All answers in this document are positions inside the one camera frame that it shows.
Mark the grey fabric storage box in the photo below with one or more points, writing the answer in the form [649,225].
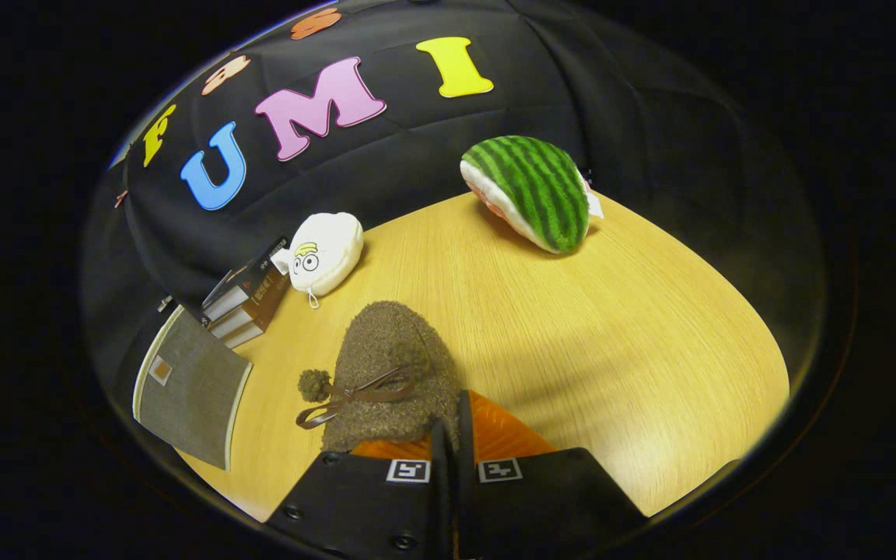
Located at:
[191,389]

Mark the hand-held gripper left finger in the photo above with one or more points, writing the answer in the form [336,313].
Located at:
[362,505]

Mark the brown cover book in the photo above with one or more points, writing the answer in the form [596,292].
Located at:
[269,299]

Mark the black backdrop cloth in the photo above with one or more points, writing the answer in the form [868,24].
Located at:
[417,148]

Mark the white plush toy with face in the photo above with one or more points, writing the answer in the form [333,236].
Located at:
[331,249]

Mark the silver cloth clip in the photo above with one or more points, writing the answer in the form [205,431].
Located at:
[164,303]

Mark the watermelon slice plush toy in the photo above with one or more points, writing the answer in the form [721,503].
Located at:
[533,187]

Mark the red cloth clip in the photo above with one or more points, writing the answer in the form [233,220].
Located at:
[120,199]

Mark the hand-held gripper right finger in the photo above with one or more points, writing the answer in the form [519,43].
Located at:
[465,435]

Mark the brown fuzzy shoe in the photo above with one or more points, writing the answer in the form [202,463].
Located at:
[386,350]

